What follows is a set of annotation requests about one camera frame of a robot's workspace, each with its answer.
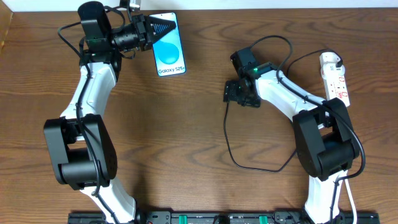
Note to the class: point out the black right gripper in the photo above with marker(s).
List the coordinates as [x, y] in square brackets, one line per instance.
[232, 92]

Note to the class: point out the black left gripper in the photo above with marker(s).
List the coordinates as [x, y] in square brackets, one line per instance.
[144, 32]

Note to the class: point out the blue Galaxy smartphone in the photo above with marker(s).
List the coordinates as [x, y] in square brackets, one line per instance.
[168, 51]

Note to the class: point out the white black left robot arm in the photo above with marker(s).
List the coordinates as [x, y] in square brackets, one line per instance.
[80, 148]

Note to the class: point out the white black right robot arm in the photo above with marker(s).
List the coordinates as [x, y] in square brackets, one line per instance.
[326, 144]

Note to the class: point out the white power strip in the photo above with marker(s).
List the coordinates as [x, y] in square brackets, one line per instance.
[333, 73]

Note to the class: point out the brown wooden side panel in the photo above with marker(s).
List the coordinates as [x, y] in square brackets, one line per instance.
[5, 22]

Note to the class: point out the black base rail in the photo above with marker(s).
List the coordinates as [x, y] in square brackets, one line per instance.
[163, 217]

